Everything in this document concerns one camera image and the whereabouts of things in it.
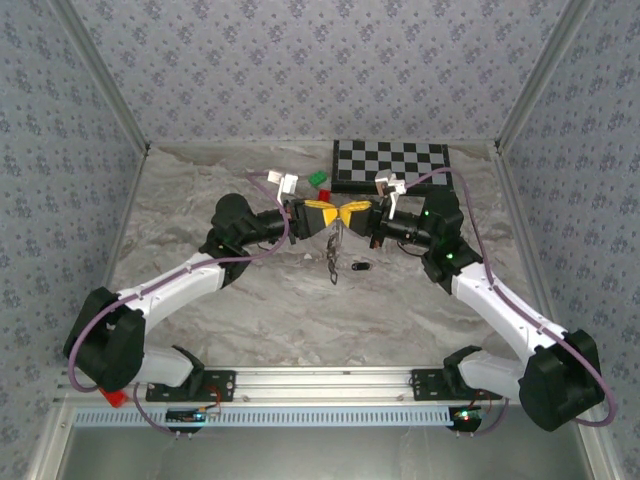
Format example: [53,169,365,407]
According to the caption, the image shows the metal keyring with keys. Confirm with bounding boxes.
[324,221,347,287]

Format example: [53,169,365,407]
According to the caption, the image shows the black grey chessboard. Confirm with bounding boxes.
[330,138,456,199]

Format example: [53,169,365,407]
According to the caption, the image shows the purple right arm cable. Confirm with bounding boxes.
[403,167,619,437]

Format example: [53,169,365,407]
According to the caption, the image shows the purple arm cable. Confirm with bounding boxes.
[403,167,619,437]
[67,170,292,440]

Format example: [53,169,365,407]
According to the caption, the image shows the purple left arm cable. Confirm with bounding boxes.
[67,170,292,440]

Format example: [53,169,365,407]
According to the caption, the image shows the aluminium table side rail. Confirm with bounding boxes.
[492,144,619,480]
[24,147,151,480]

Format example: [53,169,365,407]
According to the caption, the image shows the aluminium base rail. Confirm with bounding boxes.
[55,365,506,405]

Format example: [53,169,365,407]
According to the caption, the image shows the aluminium frame post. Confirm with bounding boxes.
[494,0,599,151]
[48,0,151,154]

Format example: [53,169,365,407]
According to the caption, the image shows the light blue slotted cable duct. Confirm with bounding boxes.
[73,405,454,428]

